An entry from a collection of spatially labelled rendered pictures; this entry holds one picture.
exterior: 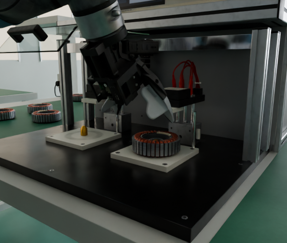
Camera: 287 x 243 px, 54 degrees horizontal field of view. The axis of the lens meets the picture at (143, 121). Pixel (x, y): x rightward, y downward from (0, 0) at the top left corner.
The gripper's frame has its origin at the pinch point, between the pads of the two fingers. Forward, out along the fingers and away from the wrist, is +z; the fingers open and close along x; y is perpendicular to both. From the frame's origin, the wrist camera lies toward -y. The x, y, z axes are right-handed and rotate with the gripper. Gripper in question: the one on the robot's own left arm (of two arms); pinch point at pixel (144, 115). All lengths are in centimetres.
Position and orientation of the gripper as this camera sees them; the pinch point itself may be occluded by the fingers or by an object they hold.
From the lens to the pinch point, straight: 60.2
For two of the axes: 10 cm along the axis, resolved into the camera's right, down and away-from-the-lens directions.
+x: 8.1, 1.3, -5.7
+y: -5.0, 6.4, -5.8
